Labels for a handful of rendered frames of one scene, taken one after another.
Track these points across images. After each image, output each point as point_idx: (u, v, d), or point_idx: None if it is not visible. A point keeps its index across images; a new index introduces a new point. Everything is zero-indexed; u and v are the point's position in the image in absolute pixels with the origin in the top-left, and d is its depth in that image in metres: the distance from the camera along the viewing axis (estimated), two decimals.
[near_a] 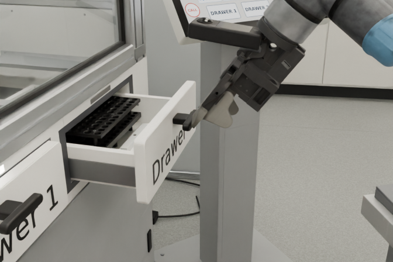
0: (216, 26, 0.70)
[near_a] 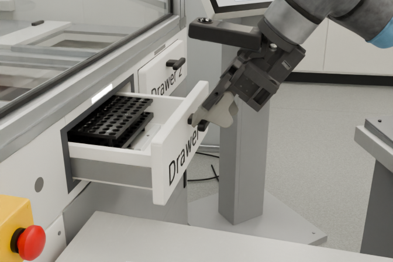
0: (216, 26, 0.70)
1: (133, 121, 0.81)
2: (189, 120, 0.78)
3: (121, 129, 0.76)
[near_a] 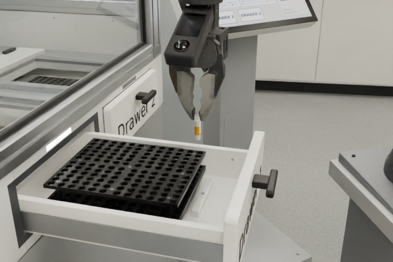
0: (195, 37, 0.67)
1: (190, 182, 0.74)
2: (254, 183, 0.71)
3: (181, 195, 0.70)
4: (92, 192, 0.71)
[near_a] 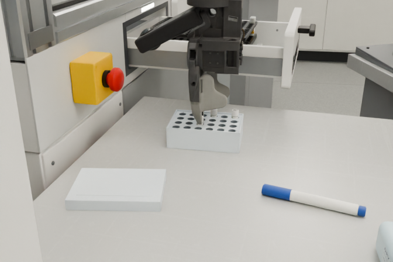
0: (156, 28, 0.72)
1: (251, 33, 0.99)
2: (299, 29, 0.96)
3: (247, 35, 0.95)
4: (180, 34, 0.96)
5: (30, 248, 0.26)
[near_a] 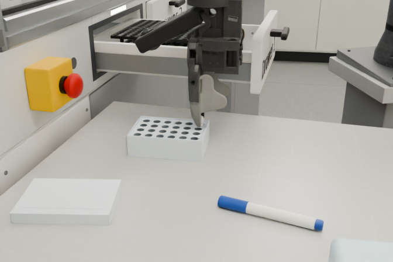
0: (156, 28, 0.72)
1: None
2: (271, 33, 0.94)
3: None
4: None
5: None
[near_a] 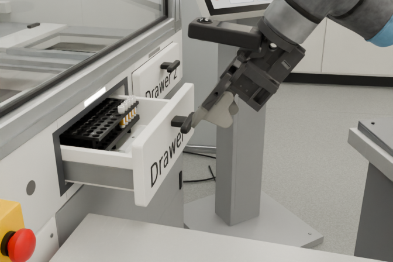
0: (216, 26, 0.70)
1: (117, 123, 0.82)
2: (172, 123, 0.79)
3: (104, 131, 0.77)
4: None
5: None
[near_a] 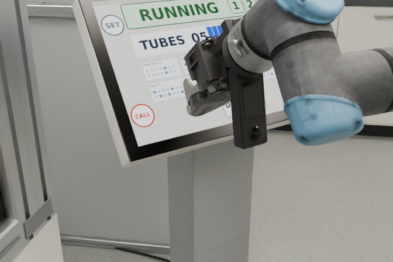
0: (262, 116, 0.65)
1: None
2: None
3: None
4: None
5: None
